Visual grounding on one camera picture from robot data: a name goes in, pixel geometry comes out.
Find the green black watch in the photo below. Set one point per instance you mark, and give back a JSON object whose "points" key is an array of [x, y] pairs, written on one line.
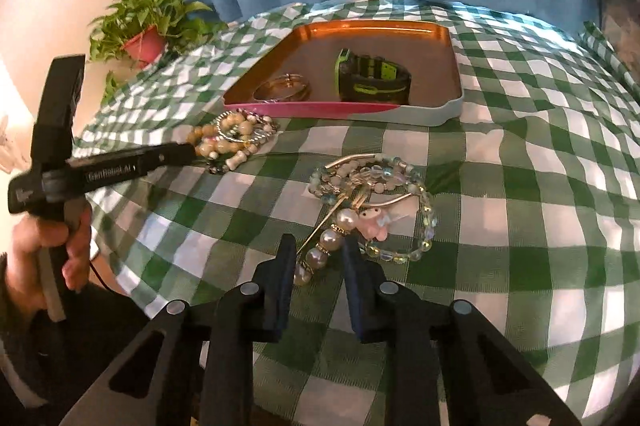
{"points": [[372, 76]]}

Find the green potted plant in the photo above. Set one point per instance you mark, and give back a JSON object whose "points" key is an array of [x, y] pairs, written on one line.
{"points": [[150, 9]]}

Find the gold bangle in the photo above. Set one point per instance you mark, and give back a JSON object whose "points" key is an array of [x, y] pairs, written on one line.
{"points": [[290, 79]]}

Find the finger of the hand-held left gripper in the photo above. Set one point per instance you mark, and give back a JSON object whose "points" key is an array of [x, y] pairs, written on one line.
{"points": [[175, 154]]}

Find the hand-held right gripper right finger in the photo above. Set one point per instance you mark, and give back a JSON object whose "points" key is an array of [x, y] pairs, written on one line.
{"points": [[354, 291]]}

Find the pink charm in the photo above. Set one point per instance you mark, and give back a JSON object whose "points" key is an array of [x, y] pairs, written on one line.
{"points": [[372, 223]]}

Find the green checked tablecloth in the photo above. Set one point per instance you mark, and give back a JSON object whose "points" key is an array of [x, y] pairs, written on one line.
{"points": [[500, 216]]}

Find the person's left hand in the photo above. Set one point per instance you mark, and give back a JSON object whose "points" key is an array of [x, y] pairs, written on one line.
{"points": [[25, 266]]}

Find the pink metal tray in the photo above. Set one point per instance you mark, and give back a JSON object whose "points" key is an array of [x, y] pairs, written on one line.
{"points": [[320, 41]]}

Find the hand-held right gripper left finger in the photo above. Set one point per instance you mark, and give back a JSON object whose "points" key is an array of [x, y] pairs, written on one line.
{"points": [[284, 291]]}

